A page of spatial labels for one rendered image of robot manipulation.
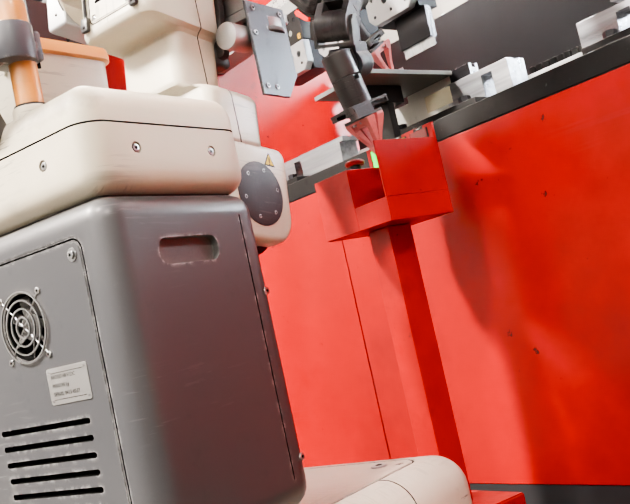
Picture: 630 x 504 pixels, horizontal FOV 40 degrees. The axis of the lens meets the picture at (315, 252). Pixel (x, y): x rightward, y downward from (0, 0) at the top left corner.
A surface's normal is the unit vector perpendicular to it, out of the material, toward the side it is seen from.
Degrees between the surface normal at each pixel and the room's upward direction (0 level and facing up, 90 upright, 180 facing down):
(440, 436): 90
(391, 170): 90
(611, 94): 90
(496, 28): 90
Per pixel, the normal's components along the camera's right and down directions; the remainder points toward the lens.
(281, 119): 0.61, -0.20
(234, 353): 0.78, -0.22
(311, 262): -0.77, 0.11
